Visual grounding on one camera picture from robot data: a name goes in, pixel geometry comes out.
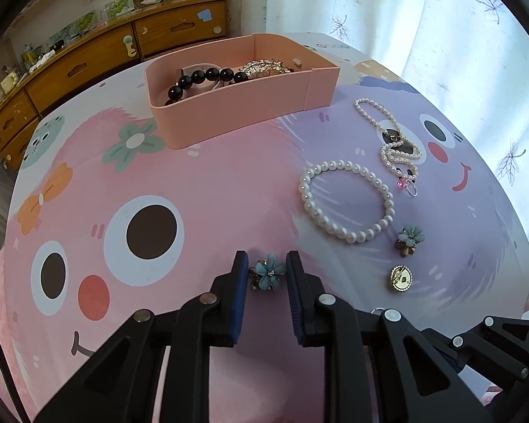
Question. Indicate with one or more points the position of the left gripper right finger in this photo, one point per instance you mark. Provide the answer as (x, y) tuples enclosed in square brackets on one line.
[(322, 320)]

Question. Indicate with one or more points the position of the cartoon printed table mat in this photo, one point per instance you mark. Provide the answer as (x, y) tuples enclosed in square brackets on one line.
[(105, 219)]

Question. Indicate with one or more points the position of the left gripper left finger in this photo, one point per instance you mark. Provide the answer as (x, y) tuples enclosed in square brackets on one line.
[(157, 365)]

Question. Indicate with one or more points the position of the pink plastic tray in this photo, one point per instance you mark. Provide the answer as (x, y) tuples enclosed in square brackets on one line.
[(308, 85)]

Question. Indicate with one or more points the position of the wooden desk with drawers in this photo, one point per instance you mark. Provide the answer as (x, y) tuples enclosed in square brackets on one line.
[(108, 50)]

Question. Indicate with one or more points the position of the blue flower earring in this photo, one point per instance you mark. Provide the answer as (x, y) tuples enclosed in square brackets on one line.
[(408, 239), (267, 274)]

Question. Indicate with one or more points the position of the yellow mug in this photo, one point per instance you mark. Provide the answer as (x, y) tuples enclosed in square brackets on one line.
[(10, 82)]

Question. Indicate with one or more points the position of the gold rhinestone leaf jewelry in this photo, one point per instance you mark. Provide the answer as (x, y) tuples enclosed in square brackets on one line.
[(264, 68)]

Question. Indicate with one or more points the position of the round gold brooch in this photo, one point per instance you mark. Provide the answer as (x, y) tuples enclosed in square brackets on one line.
[(401, 278)]

